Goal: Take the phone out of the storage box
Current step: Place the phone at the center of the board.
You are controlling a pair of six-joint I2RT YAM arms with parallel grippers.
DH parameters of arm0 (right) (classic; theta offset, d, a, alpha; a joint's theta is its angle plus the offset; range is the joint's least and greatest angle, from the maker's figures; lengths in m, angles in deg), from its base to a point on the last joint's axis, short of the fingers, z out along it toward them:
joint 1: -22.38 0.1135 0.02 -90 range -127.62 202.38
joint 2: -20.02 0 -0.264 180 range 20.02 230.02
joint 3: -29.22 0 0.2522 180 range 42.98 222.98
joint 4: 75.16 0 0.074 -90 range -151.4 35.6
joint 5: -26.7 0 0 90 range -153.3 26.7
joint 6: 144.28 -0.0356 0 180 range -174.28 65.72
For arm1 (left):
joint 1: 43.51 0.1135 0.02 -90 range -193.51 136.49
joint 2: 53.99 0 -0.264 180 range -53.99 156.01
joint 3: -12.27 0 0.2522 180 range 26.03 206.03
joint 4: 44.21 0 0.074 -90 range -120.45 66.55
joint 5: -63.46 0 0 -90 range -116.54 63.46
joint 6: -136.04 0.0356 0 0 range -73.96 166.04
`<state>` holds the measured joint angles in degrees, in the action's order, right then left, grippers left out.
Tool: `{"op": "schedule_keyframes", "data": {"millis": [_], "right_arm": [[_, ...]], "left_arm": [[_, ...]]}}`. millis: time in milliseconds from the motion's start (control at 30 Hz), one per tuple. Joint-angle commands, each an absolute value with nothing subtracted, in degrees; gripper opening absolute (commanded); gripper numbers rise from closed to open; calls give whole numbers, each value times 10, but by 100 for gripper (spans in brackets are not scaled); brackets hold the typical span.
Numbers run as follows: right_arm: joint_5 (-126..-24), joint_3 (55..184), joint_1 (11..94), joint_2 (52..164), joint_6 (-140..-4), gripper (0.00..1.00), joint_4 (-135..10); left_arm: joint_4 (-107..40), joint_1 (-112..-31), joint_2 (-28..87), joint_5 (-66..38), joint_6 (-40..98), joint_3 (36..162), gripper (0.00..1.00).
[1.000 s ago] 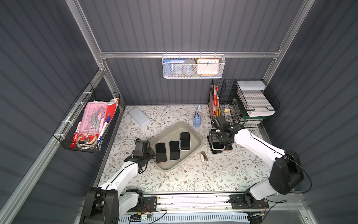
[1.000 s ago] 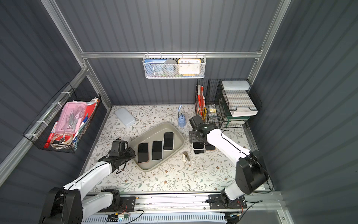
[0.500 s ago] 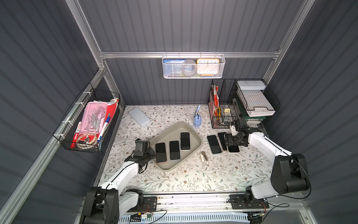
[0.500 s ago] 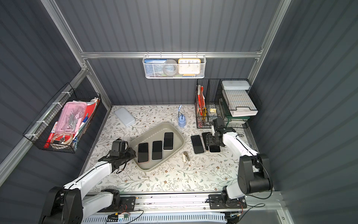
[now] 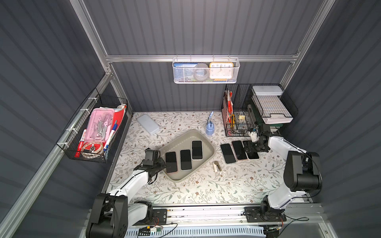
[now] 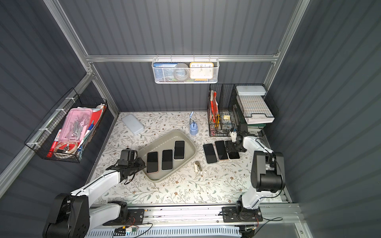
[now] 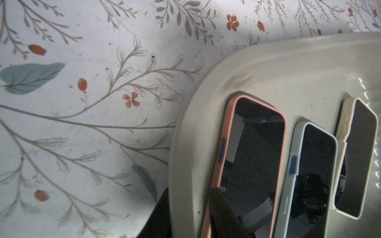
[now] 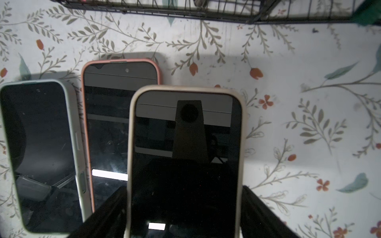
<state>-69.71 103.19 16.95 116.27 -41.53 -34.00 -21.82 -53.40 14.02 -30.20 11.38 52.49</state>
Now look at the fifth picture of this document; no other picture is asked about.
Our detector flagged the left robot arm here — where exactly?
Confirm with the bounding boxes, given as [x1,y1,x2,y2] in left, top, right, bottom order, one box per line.
[85,149,166,238]

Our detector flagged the red folder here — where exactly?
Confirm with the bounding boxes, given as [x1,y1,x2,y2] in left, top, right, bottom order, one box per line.
[224,90,233,123]

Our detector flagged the yellow alarm clock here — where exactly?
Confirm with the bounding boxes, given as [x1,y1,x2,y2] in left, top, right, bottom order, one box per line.
[209,62,234,81]

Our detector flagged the light blue case phone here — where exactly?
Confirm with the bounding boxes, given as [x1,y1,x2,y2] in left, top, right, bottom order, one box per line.
[180,150,192,171]

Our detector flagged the dark purple case phone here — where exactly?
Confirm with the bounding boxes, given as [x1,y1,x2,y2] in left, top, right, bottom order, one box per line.
[220,143,236,164]

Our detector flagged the white wire wall basket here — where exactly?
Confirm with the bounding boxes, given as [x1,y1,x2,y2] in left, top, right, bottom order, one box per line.
[172,57,241,84]

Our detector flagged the grey tape roll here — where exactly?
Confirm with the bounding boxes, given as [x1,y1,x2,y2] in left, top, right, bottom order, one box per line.
[193,63,209,82]

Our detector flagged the checked notebook stack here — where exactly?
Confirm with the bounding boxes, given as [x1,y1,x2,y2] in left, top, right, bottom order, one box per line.
[252,85,293,125]

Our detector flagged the black phone white case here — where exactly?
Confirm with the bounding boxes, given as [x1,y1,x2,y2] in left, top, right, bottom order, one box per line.
[191,140,203,160]

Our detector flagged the black wire desk organizer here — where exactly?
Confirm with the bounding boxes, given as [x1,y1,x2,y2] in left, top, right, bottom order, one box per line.
[221,83,299,137]

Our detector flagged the white flat case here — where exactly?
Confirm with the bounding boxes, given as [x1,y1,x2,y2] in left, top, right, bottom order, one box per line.
[137,114,160,135]

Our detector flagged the yellow utility knife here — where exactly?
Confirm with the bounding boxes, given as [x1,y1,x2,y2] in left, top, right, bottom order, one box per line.
[230,114,236,129]

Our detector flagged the pink case phone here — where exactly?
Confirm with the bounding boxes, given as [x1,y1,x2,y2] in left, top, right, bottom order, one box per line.
[165,152,178,174]

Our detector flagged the black wire side basket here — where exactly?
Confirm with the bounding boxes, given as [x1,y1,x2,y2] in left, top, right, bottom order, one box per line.
[57,90,129,163]

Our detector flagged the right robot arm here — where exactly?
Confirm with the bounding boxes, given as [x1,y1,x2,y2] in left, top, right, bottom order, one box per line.
[243,124,322,222]

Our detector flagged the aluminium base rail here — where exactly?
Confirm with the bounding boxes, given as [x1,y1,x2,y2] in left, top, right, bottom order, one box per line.
[89,203,325,238]

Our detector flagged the pink pencil case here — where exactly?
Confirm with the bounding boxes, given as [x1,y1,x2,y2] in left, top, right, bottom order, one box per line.
[85,108,115,143]

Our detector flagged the blue box in basket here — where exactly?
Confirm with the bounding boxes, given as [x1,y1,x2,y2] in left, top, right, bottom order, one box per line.
[173,62,197,83]

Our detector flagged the cream case phone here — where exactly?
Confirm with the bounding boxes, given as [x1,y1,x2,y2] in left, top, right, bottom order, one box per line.
[232,140,248,161]

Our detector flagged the beige storage box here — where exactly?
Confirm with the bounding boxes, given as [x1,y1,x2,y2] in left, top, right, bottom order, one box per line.
[160,130,215,182]

